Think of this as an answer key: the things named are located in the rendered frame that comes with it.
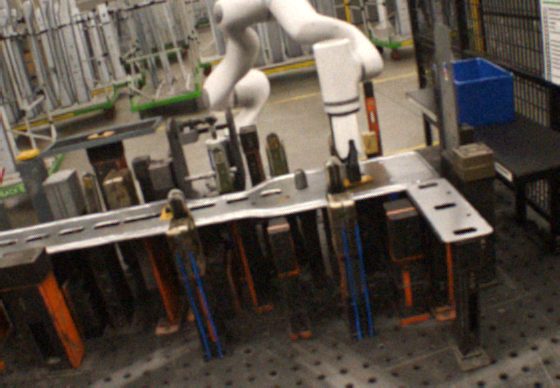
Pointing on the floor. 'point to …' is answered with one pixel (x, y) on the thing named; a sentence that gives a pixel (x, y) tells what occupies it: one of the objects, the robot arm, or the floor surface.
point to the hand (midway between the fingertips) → (353, 172)
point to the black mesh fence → (546, 239)
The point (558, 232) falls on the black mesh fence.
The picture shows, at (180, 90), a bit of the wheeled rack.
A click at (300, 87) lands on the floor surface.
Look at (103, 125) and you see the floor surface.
